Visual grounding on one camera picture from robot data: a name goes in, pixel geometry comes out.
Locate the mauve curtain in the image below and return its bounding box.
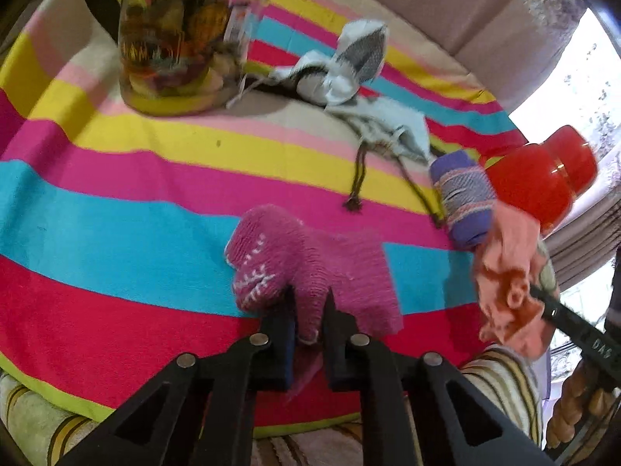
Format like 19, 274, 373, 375
310, 0, 590, 112

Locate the multicolour striped blanket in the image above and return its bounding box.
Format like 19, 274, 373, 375
0, 0, 532, 440

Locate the beige striped bedding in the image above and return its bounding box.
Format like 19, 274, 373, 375
0, 344, 551, 466

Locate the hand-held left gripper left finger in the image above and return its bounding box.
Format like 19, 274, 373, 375
58, 289, 298, 466

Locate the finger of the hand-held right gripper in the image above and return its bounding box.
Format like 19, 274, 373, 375
529, 284, 583, 337

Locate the purple patterned rolled sock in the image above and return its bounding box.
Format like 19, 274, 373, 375
429, 151, 498, 252

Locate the magenta knitted sock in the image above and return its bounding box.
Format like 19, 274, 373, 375
224, 204, 404, 345

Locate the peach fleece cloth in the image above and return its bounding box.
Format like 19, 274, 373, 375
473, 201, 554, 357

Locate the white checkered cloth pouch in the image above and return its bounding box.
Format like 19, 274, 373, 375
269, 19, 390, 108

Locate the person's right hand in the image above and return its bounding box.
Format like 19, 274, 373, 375
546, 360, 602, 450

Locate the light blue drawstring pouch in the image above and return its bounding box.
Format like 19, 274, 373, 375
325, 96, 446, 230

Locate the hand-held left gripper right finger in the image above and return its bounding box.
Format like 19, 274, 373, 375
321, 291, 554, 466

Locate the red plastic jar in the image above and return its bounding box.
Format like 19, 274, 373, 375
485, 125, 598, 236

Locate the glass jar with metal lid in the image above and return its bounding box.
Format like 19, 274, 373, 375
118, 0, 278, 117

